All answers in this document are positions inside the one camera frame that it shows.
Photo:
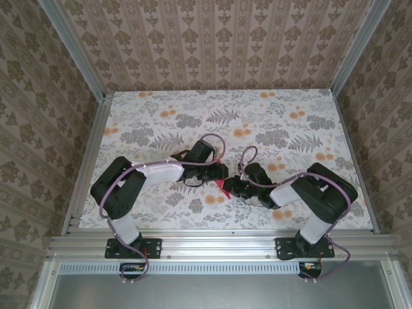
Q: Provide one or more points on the magenta cloth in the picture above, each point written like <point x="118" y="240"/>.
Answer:
<point x="223" y="186"/>

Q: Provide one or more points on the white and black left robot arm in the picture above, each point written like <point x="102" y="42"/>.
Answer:
<point x="161" y="172"/>

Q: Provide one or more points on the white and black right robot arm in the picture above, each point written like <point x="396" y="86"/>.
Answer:
<point x="284" y="196"/>

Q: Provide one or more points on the floral table cover sheet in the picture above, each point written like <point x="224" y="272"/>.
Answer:
<point x="193" y="106"/>

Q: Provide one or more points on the grey metal panel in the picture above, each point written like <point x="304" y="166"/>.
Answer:
<point x="225" y="293"/>

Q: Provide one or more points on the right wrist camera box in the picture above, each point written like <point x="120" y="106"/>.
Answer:
<point x="242" y="177"/>

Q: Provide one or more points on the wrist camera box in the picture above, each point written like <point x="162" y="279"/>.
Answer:
<point x="242" y="177"/>
<point x="215" y="153"/>

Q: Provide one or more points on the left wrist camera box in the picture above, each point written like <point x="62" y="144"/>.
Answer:
<point x="215" y="153"/>

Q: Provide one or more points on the aluminium frame cross rail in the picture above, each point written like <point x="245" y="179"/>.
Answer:
<point x="219" y="246"/>

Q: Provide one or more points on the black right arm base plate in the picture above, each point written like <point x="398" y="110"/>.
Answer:
<point x="283" y="249"/>

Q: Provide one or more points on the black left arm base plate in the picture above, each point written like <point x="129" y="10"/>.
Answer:
<point x="154" y="248"/>

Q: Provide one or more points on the aluminium side rail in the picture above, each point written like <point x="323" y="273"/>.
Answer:
<point x="87" y="154"/>
<point x="356" y="161"/>

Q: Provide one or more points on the aluminium corner post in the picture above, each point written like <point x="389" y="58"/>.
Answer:
<point x="353" y="45"/>
<point x="74" y="48"/>

